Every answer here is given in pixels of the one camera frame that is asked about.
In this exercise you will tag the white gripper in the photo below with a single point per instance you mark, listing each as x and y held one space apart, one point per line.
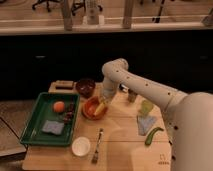
109 89

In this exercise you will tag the yellow banana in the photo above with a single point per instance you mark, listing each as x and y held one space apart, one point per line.
100 108

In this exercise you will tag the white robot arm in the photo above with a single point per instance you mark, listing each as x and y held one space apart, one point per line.
192 145

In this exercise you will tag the dark maroon bowl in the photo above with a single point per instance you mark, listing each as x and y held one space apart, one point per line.
85 87

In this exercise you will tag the red bowl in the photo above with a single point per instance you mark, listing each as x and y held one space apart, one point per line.
90 106

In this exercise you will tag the white small bowl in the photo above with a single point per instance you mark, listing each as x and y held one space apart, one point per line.
81 146

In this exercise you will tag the small black white object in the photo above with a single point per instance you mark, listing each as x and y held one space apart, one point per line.
123 88

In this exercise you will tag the translucent green cup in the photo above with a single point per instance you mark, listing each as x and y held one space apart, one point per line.
146 107

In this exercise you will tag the brown wooden block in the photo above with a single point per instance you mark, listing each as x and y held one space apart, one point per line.
60 84

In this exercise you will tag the light blue cloth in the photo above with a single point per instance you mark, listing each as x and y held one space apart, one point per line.
145 124

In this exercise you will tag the dark grape bunch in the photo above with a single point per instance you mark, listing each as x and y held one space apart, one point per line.
69 113

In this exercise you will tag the orange fruit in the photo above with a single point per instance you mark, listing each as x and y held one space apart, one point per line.
59 106

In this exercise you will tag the green plastic tray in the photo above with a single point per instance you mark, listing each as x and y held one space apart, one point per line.
42 112

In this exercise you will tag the metal fork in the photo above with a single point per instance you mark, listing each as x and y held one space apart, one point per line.
95 155

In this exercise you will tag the blue sponge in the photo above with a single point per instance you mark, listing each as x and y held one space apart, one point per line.
53 127

